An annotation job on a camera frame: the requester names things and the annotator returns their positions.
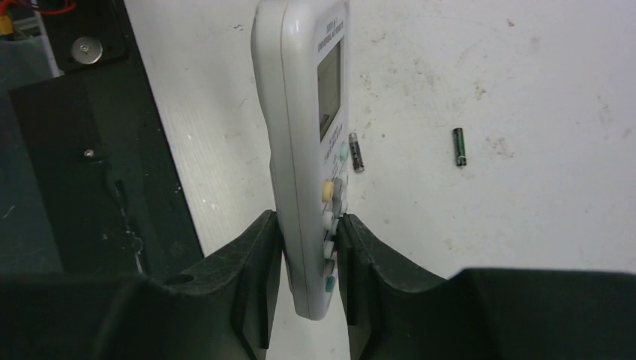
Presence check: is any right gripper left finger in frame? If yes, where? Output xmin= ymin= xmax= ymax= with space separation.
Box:
xmin=1 ymin=210 xmax=282 ymax=359

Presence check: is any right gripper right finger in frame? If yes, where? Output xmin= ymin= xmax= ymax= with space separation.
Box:
xmin=337 ymin=214 xmax=635 ymax=359

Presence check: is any white remote control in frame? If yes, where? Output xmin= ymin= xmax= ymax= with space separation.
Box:
xmin=250 ymin=1 xmax=351 ymax=320

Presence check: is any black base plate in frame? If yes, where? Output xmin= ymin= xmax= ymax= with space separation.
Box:
xmin=1 ymin=1 xmax=203 ymax=278

